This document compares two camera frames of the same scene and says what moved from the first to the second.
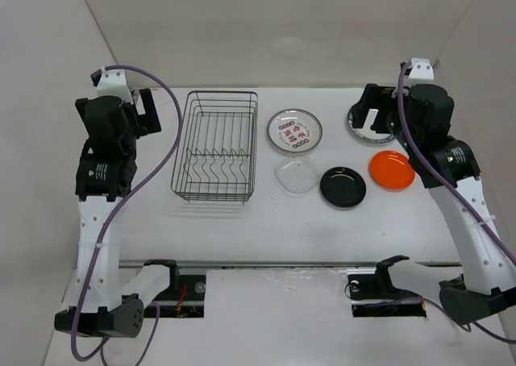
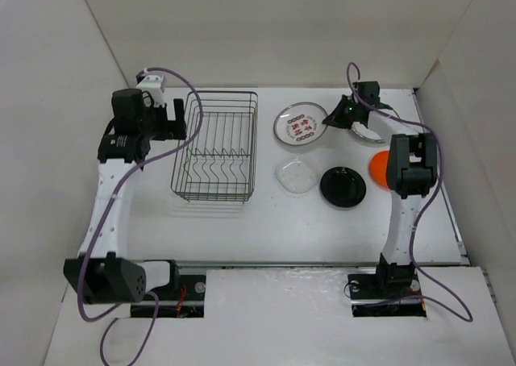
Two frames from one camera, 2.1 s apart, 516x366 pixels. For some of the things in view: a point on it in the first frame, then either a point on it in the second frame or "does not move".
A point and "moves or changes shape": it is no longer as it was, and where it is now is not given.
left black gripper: (146, 122) → (171, 129)
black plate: (343, 188) does not move
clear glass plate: (297, 176) does not move
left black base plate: (184, 297) does not move
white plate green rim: (366, 132) does not move
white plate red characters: (294, 130) moves or changes shape
